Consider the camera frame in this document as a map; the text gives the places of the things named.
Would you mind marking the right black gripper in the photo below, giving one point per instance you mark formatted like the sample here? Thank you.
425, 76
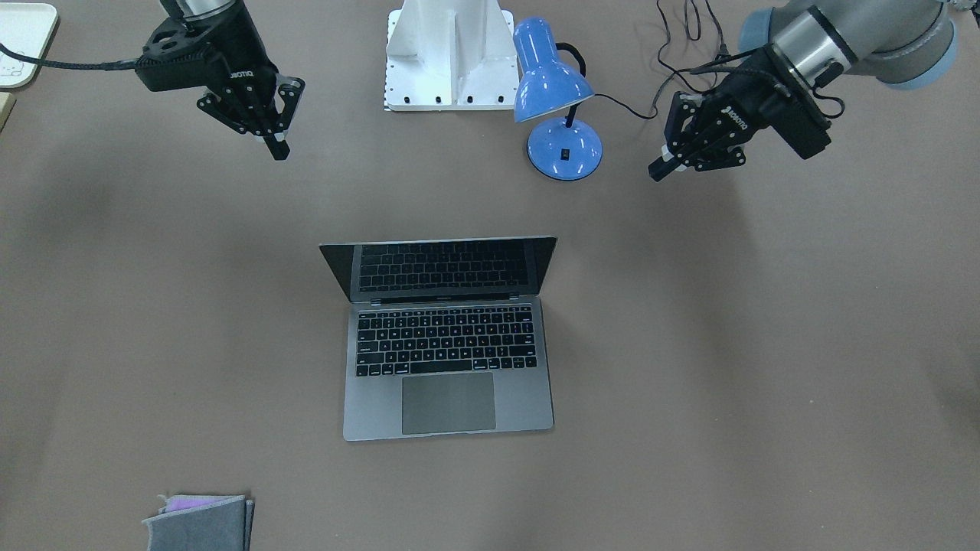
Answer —
243, 52

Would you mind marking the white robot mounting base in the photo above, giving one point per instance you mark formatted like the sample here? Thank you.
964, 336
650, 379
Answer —
450, 56

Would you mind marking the folded grey cloth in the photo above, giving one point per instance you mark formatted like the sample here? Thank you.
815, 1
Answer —
201, 522

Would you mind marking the grey laptop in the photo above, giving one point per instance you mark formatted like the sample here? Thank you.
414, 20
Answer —
445, 337

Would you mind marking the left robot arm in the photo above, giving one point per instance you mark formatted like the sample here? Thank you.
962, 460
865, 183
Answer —
787, 55

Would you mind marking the wooden cutting board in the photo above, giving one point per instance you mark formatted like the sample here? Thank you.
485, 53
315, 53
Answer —
7, 102

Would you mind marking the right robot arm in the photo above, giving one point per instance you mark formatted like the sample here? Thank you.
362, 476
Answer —
215, 45

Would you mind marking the white plastic tray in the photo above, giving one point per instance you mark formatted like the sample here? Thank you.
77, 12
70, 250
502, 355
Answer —
26, 29

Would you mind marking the blue desk lamp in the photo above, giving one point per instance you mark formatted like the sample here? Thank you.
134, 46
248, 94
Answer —
553, 84

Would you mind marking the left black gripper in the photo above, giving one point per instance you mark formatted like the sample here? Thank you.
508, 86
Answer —
744, 97

